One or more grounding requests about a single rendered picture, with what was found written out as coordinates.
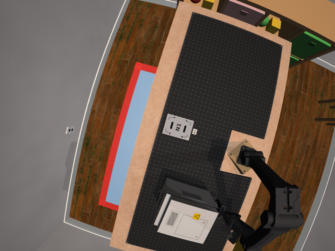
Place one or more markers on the dark grey machine housing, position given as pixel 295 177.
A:
pixel 185 210

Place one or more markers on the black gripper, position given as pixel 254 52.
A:
pixel 233 218

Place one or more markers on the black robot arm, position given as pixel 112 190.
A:
pixel 284 211

